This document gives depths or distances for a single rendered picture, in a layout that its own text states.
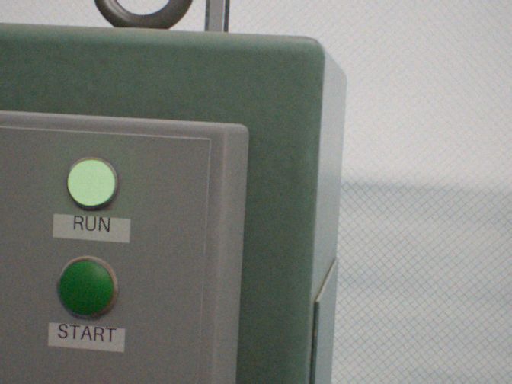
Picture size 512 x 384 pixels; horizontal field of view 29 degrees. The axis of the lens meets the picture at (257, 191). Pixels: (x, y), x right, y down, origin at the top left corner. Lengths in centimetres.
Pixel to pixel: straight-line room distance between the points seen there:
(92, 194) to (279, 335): 11
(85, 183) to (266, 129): 9
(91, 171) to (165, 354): 7
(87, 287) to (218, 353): 6
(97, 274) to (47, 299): 3
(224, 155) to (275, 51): 7
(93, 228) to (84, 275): 2
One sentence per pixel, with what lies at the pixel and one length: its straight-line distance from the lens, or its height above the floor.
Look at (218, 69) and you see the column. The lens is 43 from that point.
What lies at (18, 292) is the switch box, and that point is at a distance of 39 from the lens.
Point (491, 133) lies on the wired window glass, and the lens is 185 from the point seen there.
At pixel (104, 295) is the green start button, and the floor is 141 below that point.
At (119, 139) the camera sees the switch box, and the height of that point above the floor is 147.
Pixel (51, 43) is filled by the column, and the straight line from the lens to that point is 45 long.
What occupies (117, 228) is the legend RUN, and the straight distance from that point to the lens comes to 37.
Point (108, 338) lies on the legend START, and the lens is 38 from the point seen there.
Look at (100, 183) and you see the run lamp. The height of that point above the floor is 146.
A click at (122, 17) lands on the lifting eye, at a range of 55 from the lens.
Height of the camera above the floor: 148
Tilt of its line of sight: 4 degrees down
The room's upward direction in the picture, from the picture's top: 3 degrees clockwise
